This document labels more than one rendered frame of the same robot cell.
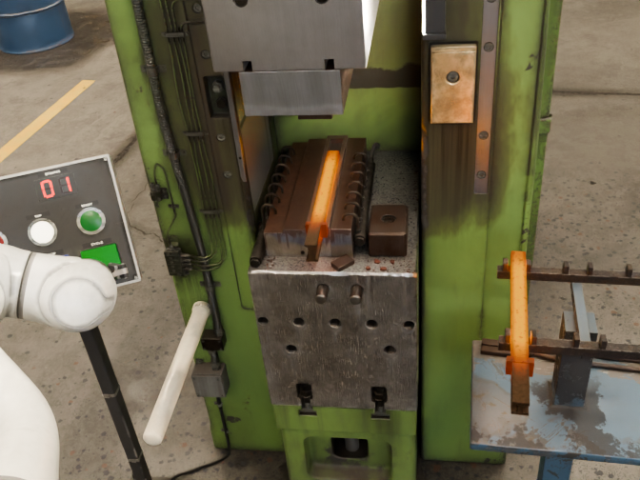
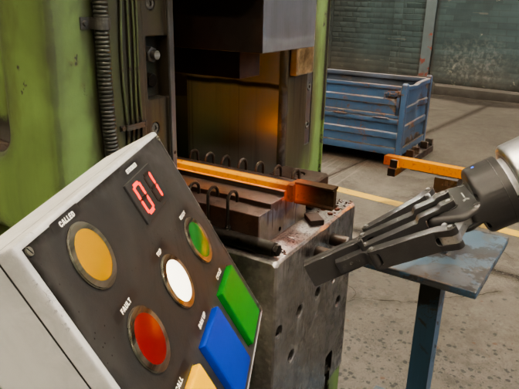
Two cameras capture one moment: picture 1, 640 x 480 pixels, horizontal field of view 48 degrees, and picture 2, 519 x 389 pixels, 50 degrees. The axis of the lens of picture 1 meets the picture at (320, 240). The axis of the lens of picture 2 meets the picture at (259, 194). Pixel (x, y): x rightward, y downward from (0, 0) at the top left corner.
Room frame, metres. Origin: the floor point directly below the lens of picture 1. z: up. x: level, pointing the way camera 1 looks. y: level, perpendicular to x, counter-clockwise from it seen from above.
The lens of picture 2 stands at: (1.03, 1.01, 1.36)
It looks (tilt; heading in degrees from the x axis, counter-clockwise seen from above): 20 degrees down; 289
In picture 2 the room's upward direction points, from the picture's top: 1 degrees clockwise
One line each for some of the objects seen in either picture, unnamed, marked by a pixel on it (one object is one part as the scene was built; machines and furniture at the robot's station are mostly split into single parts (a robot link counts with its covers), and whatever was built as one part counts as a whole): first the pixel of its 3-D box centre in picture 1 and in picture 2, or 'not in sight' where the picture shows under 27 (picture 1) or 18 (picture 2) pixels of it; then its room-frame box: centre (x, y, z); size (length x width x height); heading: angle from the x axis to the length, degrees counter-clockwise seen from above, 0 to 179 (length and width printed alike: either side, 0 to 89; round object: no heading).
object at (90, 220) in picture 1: (90, 220); (198, 239); (1.29, 0.48, 1.09); 0.05 x 0.03 x 0.04; 79
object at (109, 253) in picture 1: (102, 264); (235, 305); (1.25, 0.47, 1.01); 0.07 x 0.05 x 0.07; 104
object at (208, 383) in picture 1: (210, 378); not in sight; (1.51, 0.36, 0.36); 0.09 x 0.07 x 0.12; 79
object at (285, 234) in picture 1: (319, 190); (198, 191); (1.53, -0.01, 0.96); 0.42 x 0.20 x 0.09; 169
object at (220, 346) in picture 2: not in sight; (222, 354); (1.22, 0.56, 1.01); 0.07 x 0.05 x 0.07; 104
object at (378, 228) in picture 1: (389, 230); (297, 187); (1.35, -0.16, 0.95); 0.12 x 0.08 x 0.06; 169
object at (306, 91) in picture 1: (306, 52); (196, 18); (1.53, -0.01, 1.32); 0.42 x 0.20 x 0.10; 169
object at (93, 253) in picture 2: not in sight; (93, 255); (1.28, 0.68, 1.16); 0.05 x 0.03 x 0.04; 79
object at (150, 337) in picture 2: not in sight; (149, 338); (1.24, 0.67, 1.09); 0.05 x 0.03 x 0.04; 79
